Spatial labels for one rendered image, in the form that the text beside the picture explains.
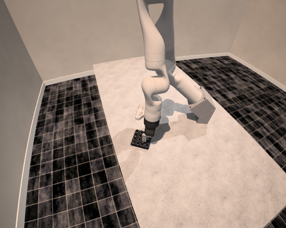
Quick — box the black knob box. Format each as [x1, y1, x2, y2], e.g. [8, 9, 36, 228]
[131, 129, 151, 150]

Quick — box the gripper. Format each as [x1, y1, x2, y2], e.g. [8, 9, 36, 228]
[135, 104, 161, 142]

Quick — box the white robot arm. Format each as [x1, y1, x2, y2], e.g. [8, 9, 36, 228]
[136, 0, 203, 114]

